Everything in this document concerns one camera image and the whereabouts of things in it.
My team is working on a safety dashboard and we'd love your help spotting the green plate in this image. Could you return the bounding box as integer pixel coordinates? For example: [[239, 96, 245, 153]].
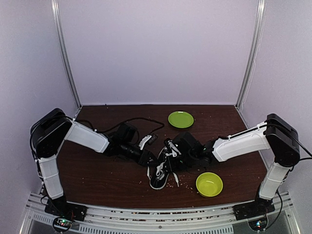
[[168, 111, 194, 129]]

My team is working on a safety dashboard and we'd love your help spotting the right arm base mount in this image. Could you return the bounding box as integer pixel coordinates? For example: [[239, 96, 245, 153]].
[[233, 201, 275, 220]]

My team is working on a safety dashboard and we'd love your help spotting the white shoelace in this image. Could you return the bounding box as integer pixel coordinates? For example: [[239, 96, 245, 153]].
[[147, 147, 179, 190]]

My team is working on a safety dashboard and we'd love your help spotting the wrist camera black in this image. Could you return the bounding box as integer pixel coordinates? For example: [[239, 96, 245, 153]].
[[164, 132, 204, 158], [114, 123, 158, 150]]

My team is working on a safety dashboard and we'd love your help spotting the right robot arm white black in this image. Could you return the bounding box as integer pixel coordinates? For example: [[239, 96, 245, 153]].
[[165, 114, 300, 215]]

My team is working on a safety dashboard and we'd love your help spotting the yellow-green bowl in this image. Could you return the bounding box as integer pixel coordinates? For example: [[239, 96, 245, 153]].
[[195, 172, 223, 197]]

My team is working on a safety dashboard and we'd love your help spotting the left aluminium frame post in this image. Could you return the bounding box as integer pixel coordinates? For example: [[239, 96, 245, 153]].
[[51, 0, 82, 109]]

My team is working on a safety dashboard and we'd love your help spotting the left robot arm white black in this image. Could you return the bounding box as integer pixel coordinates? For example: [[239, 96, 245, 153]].
[[30, 108, 159, 216]]

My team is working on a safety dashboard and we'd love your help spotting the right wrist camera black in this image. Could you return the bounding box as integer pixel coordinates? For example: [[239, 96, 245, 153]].
[[164, 132, 204, 158]]

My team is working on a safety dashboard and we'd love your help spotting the aluminium frame post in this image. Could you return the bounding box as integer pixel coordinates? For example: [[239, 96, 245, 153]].
[[51, 0, 82, 109], [236, 0, 266, 112]]

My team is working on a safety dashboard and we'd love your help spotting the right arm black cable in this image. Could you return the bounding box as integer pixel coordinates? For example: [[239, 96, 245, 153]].
[[264, 121, 312, 220]]

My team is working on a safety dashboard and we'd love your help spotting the right aluminium frame post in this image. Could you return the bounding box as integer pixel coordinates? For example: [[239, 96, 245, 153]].
[[236, 0, 266, 112]]

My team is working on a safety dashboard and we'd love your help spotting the front aluminium rail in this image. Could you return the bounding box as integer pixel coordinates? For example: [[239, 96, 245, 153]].
[[24, 191, 300, 234]]

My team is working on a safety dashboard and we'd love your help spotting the black white canvas sneaker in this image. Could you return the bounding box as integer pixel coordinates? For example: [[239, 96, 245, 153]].
[[150, 147, 171, 190]]

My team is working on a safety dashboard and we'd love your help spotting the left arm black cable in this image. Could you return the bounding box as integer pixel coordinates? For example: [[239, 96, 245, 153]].
[[29, 117, 165, 161]]

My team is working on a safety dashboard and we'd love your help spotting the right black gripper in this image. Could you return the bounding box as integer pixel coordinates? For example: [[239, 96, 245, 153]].
[[163, 153, 197, 174]]

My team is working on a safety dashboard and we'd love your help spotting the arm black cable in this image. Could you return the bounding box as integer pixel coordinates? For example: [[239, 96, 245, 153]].
[[264, 121, 312, 220], [29, 117, 165, 161]]

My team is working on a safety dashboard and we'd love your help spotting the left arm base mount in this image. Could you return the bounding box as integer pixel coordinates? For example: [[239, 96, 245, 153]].
[[44, 201, 87, 221]]

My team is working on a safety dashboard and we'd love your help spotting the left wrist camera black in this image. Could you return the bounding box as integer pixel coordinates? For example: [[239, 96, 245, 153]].
[[114, 123, 158, 150]]

